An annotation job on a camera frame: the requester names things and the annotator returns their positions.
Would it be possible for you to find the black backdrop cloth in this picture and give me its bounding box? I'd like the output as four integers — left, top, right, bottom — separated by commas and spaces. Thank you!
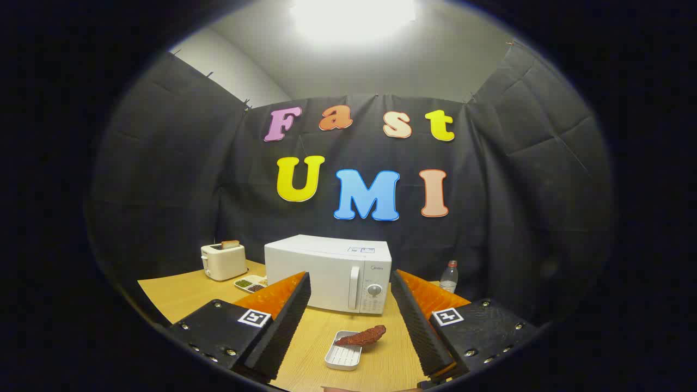
90, 41, 616, 327

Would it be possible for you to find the white rectangular dish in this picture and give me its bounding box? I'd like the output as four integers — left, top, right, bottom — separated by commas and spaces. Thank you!
324, 330, 363, 372

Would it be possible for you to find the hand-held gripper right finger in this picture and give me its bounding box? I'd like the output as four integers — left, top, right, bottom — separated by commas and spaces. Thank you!
390, 269, 542, 388

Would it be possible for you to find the ceiling light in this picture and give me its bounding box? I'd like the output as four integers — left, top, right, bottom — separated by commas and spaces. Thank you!
289, 0, 417, 47

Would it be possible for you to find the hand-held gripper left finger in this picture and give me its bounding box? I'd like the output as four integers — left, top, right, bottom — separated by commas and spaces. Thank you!
166, 271, 312, 384

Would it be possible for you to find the cream toaster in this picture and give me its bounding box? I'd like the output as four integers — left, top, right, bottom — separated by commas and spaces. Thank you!
200, 243, 248, 282

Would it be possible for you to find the brown meat piece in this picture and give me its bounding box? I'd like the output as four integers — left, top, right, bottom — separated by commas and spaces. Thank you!
334, 325, 387, 347

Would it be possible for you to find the clear plastic water bottle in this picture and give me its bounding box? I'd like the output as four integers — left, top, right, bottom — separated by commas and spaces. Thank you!
439, 260, 459, 294

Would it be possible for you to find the divided dish of beans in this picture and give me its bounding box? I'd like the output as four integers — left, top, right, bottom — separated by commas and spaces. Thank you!
234, 275, 268, 294

